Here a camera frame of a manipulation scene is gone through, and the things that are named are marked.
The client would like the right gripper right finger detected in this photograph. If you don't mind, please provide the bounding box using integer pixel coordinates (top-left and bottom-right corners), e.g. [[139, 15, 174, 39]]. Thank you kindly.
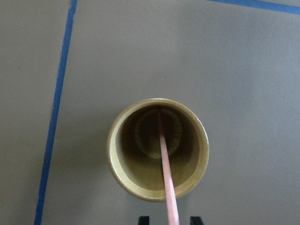
[[190, 216, 204, 225]]

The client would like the pink chopstick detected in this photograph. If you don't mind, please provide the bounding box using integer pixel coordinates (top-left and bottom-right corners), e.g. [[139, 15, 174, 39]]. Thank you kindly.
[[157, 110, 180, 225]]

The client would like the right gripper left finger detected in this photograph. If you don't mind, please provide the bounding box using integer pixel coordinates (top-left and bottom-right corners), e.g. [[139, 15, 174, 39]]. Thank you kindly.
[[138, 216, 150, 225]]

